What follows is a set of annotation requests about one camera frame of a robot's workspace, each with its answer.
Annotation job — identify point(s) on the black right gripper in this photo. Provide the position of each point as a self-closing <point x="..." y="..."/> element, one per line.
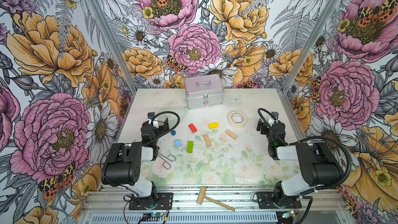
<point x="269" y="122"/>

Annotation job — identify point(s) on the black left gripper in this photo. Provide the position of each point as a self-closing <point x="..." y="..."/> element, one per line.
<point x="157" y="120"/>

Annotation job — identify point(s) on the natural wood block 51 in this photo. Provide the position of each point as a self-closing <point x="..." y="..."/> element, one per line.
<point x="231" y="134"/>

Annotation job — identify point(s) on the natural wood block 31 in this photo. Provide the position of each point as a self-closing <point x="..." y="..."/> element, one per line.
<point x="207" y="140"/>

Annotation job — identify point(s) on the yellow wood block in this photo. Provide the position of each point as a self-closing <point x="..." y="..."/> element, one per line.
<point x="213" y="125"/>

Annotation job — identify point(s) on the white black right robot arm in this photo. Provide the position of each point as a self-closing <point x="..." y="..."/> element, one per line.
<point x="324" y="162"/>

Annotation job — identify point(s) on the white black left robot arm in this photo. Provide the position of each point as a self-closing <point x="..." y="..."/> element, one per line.
<point x="122" y="165"/>

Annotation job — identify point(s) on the red wood block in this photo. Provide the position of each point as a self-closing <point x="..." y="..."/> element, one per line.
<point x="192" y="128"/>

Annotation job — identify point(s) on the green wood block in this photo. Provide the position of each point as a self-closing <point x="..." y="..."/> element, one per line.
<point x="190" y="147"/>

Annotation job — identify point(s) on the masking tape roll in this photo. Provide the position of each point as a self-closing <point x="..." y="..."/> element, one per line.
<point x="237" y="119"/>

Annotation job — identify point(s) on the silver pink metal case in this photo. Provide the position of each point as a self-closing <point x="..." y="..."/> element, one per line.
<point x="204" y="91"/>

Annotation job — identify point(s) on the wooden mallet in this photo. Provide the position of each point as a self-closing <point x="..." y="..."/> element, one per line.
<point x="202" y="196"/>

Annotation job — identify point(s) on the left circuit board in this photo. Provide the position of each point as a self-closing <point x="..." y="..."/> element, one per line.
<point x="157" y="215"/>

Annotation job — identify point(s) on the circuit board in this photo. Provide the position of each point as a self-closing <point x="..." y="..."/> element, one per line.
<point x="288" y="214"/>
<point x="157" y="215"/>

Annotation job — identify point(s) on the right circuit board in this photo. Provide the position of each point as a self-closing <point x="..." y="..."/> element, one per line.
<point x="288" y="214"/>

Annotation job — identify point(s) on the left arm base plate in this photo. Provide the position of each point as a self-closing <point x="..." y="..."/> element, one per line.
<point x="163" y="201"/>

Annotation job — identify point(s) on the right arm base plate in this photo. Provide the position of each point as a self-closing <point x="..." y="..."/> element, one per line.
<point x="267" y="200"/>

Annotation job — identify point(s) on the aluminium front rail frame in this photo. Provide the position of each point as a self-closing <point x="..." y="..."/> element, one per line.
<point x="110" y="206"/>

